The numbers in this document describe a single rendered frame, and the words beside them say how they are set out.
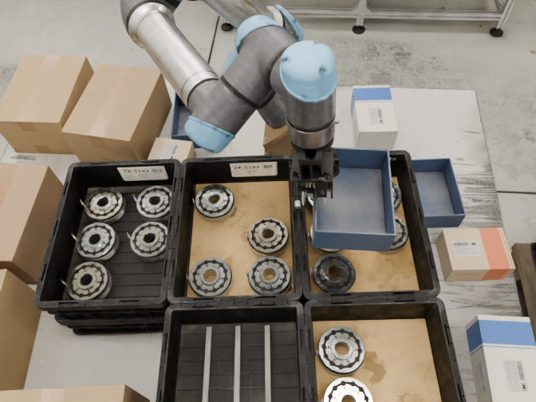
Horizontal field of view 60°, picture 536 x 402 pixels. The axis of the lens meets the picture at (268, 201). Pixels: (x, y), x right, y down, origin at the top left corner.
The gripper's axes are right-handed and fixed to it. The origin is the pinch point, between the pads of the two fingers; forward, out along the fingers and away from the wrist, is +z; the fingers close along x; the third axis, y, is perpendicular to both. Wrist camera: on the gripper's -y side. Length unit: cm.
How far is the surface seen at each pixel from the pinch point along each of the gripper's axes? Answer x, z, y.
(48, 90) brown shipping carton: -88, 20, -49
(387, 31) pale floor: 31, 115, -196
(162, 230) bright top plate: -40.1, 23.9, -2.3
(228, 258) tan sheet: -22.6, 28.0, 2.9
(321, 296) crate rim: 1.4, 19.6, 14.5
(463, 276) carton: 38, 42, -2
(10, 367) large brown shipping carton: -71, 29, 33
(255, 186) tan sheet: -18.4, 28.3, -19.6
